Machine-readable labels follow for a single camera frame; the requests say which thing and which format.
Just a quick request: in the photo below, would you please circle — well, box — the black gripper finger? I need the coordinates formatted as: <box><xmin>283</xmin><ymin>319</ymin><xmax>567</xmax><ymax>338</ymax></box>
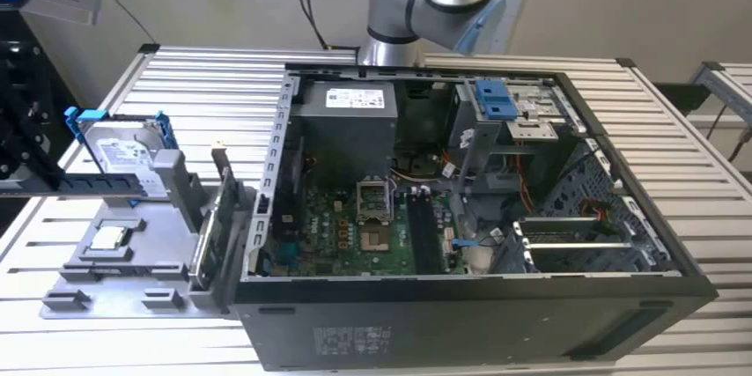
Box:
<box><xmin>11</xmin><ymin>100</ymin><xmax>65</xmax><ymax>195</ymax></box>

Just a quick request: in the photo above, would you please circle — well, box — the RAM stick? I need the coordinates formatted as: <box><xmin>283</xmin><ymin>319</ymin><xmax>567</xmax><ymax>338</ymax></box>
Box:
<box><xmin>0</xmin><ymin>173</ymin><xmax>147</xmax><ymax>197</ymax></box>
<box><xmin>62</xmin><ymin>262</ymin><xmax>185</xmax><ymax>272</ymax></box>

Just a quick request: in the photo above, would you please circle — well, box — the black RAM slot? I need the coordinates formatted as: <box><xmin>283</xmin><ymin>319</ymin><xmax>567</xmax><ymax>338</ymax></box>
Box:
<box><xmin>414</xmin><ymin>193</ymin><xmax>431</xmax><ymax>275</ymax></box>
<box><xmin>426</xmin><ymin>193</ymin><xmax>446</xmax><ymax>275</ymax></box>
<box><xmin>421</xmin><ymin>193</ymin><xmax>439</xmax><ymax>275</ymax></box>
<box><xmin>409</xmin><ymin>193</ymin><xmax>423</xmax><ymax>275</ymax></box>

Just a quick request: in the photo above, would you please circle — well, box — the silver hard disk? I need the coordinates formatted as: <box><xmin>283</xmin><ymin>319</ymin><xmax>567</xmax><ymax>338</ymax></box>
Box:
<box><xmin>81</xmin><ymin>119</ymin><xmax>173</xmax><ymax>199</ymax></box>

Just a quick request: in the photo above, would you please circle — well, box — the blue disk carrier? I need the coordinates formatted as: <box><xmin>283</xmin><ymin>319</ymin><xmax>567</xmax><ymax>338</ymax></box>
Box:
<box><xmin>63</xmin><ymin>105</ymin><xmax>178</xmax><ymax>210</ymax></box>

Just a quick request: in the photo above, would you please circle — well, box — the silver CPU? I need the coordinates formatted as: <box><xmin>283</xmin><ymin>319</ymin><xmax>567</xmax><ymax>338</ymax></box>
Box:
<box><xmin>91</xmin><ymin>225</ymin><xmax>130</xmax><ymax>248</ymax></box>

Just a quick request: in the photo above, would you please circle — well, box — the grey parts rack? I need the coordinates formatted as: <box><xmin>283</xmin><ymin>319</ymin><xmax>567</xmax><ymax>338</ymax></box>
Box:
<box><xmin>38</xmin><ymin>149</ymin><xmax>261</xmax><ymax>320</ymax></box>

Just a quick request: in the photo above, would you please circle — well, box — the graphics card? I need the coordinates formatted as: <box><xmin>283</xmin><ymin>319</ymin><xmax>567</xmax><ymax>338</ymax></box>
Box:
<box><xmin>191</xmin><ymin>137</ymin><xmax>241</xmax><ymax>293</ymax></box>

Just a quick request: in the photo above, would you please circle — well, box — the grey power supply unit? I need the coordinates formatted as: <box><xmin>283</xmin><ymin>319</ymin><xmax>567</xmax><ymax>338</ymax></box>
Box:
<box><xmin>293</xmin><ymin>80</ymin><xmax>402</xmax><ymax>183</ymax></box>

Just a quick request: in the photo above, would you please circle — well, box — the metal socket cover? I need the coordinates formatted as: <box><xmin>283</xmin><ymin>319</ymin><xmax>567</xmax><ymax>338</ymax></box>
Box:
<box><xmin>357</xmin><ymin>176</ymin><xmax>394</xmax><ymax>224</ymax></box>

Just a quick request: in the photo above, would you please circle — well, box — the CPU socket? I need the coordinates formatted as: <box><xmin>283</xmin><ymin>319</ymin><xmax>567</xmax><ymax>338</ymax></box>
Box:
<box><xmin>359</xmin><ymin>226</ymin><xmax>394</xmax><ymax>254</ymax></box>

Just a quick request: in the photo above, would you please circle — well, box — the green motherboard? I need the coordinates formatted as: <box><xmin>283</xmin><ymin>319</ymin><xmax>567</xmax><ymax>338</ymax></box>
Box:
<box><xmin>267</xmin><ymin>181</ymin><xmax>471</xmax><ymax>278</ymax></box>

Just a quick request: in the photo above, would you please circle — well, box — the blue drive bay latch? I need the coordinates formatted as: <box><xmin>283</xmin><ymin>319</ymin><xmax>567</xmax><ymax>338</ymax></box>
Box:
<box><xmin>474</xmin><ymin>79</ymin><xmax>518</xmax><ymax>122</ymax></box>

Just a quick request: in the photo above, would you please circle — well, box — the black PC case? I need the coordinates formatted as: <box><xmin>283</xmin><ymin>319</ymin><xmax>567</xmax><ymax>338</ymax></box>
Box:
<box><xmin>233</xmin><ymin>61</ymin><xmax>719</xmax><ymax>372</ymax></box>

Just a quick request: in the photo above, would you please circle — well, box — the metal drive cage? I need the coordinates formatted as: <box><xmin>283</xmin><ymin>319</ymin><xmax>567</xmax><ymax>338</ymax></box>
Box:
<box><xmin>446</xmin><ymin>78</ymin><xmax>581</xmax><ymax>195</ymax></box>

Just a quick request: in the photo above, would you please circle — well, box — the silver expansion slot cover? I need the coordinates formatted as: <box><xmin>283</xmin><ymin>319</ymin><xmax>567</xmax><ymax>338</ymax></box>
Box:
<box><xmin>521</xmin><ymin>217</ymin><xmax>601</xmax><ymax>225</ymax></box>
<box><xmin>529</xmin><ymin>241</ymin><xmax>637</xmax><ymax>250</ymax></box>

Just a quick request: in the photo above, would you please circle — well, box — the metal slat side table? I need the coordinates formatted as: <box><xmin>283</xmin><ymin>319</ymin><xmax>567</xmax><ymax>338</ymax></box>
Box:
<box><xmin>685</xmin><ymin>61</ymin><xmax>752</xmax><ymax>130</ymax></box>

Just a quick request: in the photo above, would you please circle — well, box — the black frame stand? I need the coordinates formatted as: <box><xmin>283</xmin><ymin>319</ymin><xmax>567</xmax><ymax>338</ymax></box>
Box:
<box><xmin>0</xmin><ymin>10</ymin><xmax>82</xmax><ymax>177</ymax></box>

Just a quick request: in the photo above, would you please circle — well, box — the thin black wall cable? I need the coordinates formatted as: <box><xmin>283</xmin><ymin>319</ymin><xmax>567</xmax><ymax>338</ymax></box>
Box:
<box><xmin>94</xmin><ymin>0</ymin><xmax>158</xmax><ymax>46</ymax></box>

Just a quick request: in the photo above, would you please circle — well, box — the wire locking lever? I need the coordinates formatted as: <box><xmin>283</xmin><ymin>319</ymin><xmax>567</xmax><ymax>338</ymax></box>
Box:
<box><xmin>386</xmin><ymin>175</ymin><xmax>399</xmax><ymax>224</ymax></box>

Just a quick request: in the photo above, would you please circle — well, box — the power supply wire bundle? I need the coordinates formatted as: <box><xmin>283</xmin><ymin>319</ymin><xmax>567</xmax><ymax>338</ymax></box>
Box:
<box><xmin>387</xmin><ymin>151</ymin><xmax>466</xmax><ymax>188</ymax></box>

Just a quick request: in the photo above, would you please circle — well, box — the orange wire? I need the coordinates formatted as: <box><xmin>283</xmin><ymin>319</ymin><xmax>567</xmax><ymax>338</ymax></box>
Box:
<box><xmin>514</xmin><ymin>153</ymin><xmax>537</xmax><ymax>212</ymax></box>

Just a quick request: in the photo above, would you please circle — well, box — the orange red wire plug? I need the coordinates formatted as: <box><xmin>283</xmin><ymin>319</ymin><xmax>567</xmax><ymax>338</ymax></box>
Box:
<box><xmin>581</xmin><ymin>200</ymin><xmax>609</xmax><ymax>223</ymax></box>

